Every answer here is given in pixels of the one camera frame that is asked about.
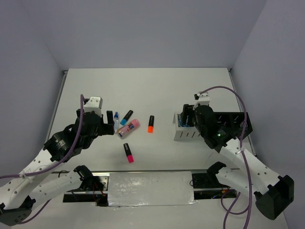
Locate blue slime jar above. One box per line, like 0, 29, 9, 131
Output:
177, 114, 194, 127

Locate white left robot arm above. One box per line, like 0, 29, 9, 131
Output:
0, 109, 114, 226

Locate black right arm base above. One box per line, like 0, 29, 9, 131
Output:
189, 173, 232, 190

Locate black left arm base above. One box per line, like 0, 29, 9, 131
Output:
62, 173, 110, 207

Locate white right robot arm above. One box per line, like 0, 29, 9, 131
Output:
178, 104, 294, 220

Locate clear spray bottle blue cap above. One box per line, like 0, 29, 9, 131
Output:
113, 112, 120, 132

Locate blue cap black highlighter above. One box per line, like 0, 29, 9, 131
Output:
120, 110, 133, 126

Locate white slotted organizer box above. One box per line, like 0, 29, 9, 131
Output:
173, 112, 202, 141

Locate pink cap clear tube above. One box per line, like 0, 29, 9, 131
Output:
116, 119, 140, 139

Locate black slotted organizer box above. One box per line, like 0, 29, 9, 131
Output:
214, 112, 253, 139

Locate orange cap black highlighter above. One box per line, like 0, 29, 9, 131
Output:
148, 115, 154, 133

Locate pink cap black highlighter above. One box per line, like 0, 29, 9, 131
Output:
123, 143, 134, 163

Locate silver foil covered panel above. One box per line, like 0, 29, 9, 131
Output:
108, 171, 195, 207

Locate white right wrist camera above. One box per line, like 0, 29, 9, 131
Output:
193, 92, 210, 110

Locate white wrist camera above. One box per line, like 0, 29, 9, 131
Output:
193, 92, 210, 110
83, 96, 103, 114

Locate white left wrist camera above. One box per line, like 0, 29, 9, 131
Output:
83, 96, 103, 114

